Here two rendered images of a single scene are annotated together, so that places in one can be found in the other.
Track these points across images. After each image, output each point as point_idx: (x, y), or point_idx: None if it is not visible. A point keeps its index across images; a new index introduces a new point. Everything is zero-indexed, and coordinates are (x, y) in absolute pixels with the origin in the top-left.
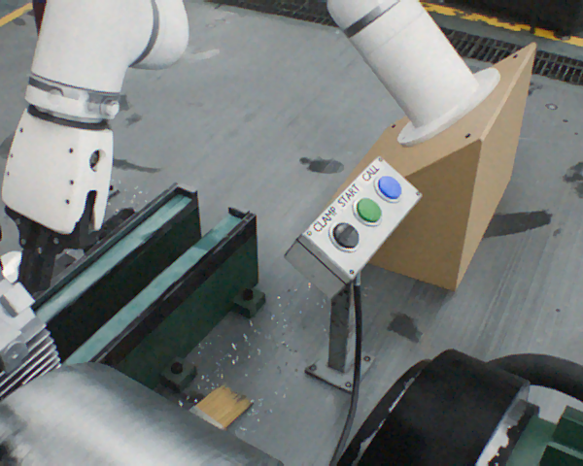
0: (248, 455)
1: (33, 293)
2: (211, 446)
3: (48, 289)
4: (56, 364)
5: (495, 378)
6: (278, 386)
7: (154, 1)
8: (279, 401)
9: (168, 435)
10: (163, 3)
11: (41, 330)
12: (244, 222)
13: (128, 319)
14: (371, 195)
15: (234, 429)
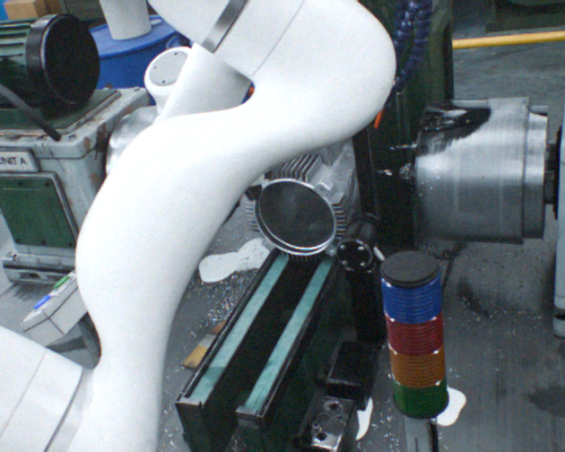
0: (120, 142)
1: (360, 344)
2: (131, 134)
3: (316, 299)
4: (251, 222)
5: (34, 30)
6: (166, 381)
7: (156, 117)
8: (165, 373)
9: (144, 128)
10: (153, 124)
11: (250, 201)
12: (183, 389)
13: (250, 306)
14: (57, 291)
15: (191, 350)
